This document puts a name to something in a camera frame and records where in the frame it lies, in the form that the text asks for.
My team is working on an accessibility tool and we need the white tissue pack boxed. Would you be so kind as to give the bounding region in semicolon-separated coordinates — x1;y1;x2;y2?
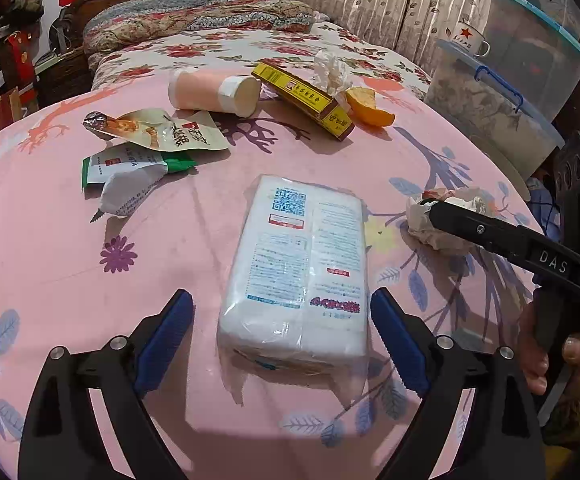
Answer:
217;174;371;376

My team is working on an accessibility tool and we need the person's right hand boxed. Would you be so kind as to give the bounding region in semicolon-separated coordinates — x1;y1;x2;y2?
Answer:
516;300;580;413

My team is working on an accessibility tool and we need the clear storage box blue handle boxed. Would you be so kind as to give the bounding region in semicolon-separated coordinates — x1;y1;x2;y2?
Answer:
425;37;566;181

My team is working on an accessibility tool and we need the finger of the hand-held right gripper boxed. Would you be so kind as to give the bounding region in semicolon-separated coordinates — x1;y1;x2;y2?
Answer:
426;199;538;268

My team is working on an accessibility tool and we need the beige waste bin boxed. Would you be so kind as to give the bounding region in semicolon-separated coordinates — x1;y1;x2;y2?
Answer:
470;132;536;203

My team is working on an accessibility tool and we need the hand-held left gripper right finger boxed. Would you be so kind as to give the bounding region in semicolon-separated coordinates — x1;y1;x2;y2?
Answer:
370;287;546;480

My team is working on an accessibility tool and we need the green white plastic wrapper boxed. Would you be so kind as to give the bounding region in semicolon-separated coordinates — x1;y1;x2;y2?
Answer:
81;142;198;223

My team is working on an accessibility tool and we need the leaf print curtain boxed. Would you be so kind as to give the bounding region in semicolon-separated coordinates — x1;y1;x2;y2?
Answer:
265;0;498;68

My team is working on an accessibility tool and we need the red gift bag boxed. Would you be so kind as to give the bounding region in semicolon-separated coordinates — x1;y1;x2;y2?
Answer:
4;30;38;106

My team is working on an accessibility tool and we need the large teal-lidded storage box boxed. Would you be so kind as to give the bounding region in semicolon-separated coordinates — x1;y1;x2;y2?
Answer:
482;0;580;121

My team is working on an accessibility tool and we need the brown handbag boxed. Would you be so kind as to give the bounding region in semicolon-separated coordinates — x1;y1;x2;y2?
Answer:
10;0;45;26

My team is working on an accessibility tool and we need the dark wooden nightstand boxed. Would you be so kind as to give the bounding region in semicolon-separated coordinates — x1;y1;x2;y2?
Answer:
34;47;98;108

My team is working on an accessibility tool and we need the orange peel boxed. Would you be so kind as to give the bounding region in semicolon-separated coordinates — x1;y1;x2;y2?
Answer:
345;86;397;128

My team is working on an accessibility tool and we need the pink white paper cup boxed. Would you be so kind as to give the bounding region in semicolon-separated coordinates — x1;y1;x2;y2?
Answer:
168;69;262;117

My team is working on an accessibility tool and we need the floral bedsheet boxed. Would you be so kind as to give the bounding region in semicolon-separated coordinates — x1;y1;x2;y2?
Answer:
92;22;433;101

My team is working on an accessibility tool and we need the patterned quilt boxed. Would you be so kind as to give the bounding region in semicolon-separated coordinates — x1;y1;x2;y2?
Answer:
82;0;318;56

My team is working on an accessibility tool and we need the yellow brown cardboard box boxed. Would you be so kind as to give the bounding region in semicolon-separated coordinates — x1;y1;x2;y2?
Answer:
251;61;355;141

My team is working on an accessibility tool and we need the crumpled clear plastic wrap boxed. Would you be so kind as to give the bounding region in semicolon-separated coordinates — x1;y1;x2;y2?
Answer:
312;51;353;98

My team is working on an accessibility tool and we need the white paper ball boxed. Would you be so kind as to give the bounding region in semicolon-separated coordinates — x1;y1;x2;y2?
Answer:
406;186;496;253

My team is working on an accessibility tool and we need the beige snack packet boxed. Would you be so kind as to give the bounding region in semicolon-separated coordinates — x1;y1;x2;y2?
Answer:
82;108;231;153

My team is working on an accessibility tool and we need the pink floral tablecloth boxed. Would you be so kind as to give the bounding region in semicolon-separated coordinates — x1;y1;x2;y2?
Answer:
0;62;546;480

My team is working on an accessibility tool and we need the white enamel mug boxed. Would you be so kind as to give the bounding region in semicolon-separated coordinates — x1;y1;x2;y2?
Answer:
442;19;491;58

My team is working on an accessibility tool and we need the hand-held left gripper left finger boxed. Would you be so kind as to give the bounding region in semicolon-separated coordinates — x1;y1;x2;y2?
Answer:
17;287;195;480

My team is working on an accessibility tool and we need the brown paper bag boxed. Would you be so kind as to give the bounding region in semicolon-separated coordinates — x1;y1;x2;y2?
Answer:
0;87;23;121

